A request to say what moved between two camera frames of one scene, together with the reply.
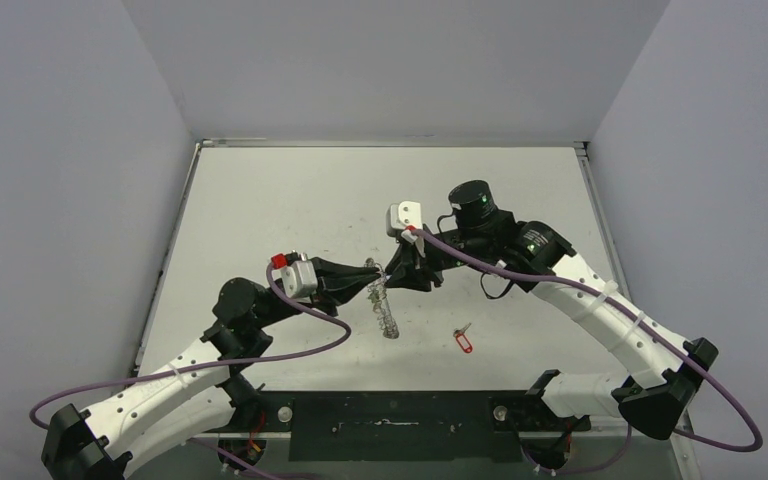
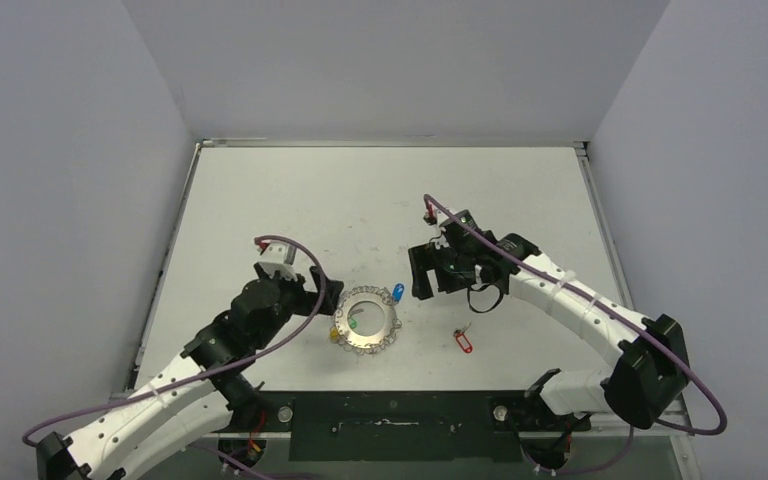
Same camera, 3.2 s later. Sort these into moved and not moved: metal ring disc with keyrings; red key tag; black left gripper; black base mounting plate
Moved: metal ring disc with keyrings; black left gripper
Not moved: black base mounting plate; red key tag
